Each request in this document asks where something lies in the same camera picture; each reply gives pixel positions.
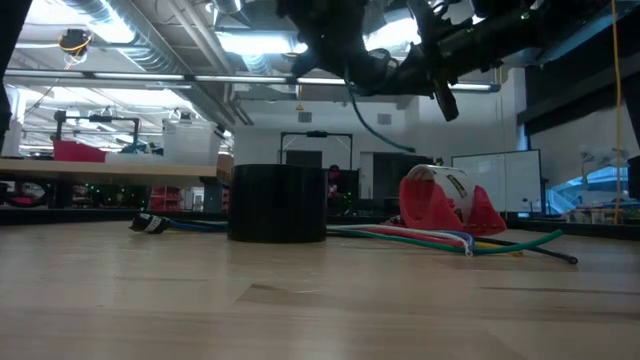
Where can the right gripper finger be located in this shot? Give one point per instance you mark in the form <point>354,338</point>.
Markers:
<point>417,85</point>
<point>415,66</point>

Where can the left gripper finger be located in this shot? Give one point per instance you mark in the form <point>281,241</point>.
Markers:
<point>342,62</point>
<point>360,65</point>

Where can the red tape dispenser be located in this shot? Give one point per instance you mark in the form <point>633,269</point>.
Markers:
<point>430,210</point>

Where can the red bin stack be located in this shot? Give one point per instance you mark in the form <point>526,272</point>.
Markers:
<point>165,200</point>

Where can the black plug white label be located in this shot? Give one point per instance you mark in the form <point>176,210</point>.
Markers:
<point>145,224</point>

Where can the long strip light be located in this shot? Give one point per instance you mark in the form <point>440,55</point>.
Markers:
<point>140,76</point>

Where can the wheeled grey frame workbench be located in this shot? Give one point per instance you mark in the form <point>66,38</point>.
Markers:
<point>100,172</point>

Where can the black cabinet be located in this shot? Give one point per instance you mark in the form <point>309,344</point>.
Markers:
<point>390,175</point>

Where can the person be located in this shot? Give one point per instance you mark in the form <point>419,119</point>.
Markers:
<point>334,175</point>

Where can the whiteboard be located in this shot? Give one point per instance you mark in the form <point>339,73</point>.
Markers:
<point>520,180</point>

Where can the white translucent bin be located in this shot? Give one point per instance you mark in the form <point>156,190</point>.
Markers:
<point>192,145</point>

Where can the red storage bin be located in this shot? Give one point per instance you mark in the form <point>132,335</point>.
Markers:
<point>80,151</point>

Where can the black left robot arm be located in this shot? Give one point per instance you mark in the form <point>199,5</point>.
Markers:
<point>10,50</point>

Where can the black gantry frame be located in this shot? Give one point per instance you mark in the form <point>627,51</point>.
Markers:
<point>316,134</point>
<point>100,119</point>

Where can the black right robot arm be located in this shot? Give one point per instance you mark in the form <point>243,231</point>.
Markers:
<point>525,35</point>

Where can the grey wall vent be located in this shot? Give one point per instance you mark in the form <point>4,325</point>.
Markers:
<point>305,117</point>
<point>384,119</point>

